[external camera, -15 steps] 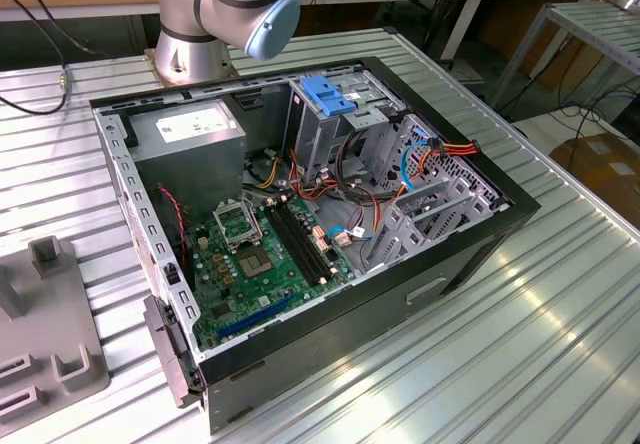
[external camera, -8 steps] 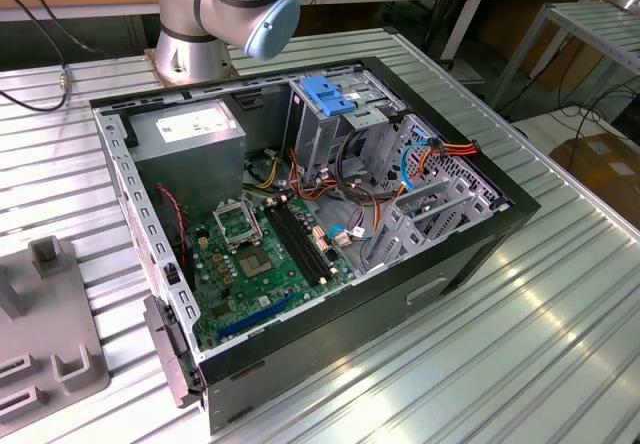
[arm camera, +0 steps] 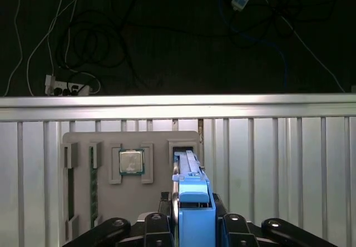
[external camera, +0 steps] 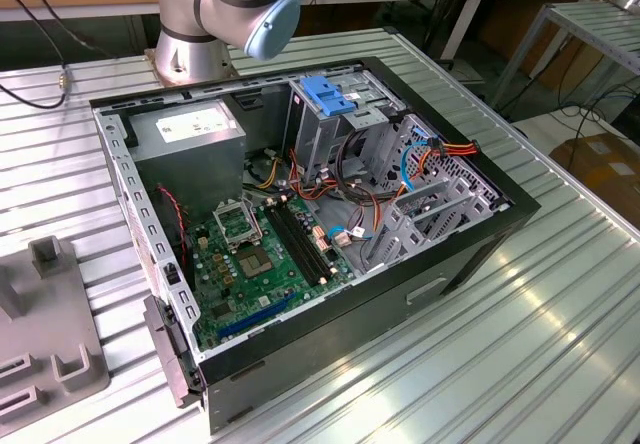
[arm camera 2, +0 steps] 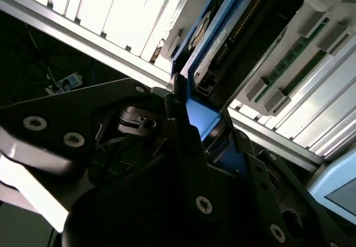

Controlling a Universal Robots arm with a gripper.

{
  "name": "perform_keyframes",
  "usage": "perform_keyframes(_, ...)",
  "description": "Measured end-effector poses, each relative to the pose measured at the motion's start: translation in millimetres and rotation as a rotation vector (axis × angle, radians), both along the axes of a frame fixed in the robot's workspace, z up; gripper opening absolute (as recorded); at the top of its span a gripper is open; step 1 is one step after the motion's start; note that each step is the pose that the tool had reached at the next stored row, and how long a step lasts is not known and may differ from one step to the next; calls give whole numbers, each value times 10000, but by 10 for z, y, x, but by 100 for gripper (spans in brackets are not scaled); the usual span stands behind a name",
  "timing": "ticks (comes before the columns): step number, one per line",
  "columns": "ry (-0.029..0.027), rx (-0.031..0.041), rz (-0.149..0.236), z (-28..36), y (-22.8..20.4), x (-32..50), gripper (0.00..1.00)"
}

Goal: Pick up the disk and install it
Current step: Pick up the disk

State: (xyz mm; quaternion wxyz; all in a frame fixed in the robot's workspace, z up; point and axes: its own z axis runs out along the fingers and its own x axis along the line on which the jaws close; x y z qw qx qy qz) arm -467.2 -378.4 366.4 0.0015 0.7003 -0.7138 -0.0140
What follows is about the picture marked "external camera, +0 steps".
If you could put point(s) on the grey power supply box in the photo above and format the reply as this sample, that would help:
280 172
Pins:
190 164

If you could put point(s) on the black RAM slot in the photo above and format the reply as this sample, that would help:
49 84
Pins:
296 246
307 239

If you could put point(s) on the black case fan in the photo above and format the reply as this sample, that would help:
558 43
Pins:
172 234

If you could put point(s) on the metal disk bay cage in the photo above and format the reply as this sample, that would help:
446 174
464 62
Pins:
407 246

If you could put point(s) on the grey parts rack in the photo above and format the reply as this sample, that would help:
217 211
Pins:
50 324

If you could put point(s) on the blue plastic drive latch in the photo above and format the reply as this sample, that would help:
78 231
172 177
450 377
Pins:
327 96

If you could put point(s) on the blue expansion slot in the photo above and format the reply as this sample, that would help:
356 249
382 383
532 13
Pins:
255 318

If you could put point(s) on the green motherboard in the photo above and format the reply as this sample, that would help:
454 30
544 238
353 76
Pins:
260 289

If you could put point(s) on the CPU socket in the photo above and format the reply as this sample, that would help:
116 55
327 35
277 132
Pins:
256 264

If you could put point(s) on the black tripod stand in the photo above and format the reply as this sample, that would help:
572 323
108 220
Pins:
443 19

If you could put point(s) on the black open PC case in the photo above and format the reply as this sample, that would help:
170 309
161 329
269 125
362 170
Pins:
325 334

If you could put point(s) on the metal slat shelf table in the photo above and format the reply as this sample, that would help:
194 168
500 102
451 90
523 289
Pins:
600 29

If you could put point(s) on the grey metal optical drive cage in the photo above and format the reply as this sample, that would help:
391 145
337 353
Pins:
320 134

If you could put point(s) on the large labelled cardboard box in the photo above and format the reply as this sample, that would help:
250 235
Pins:
600 164

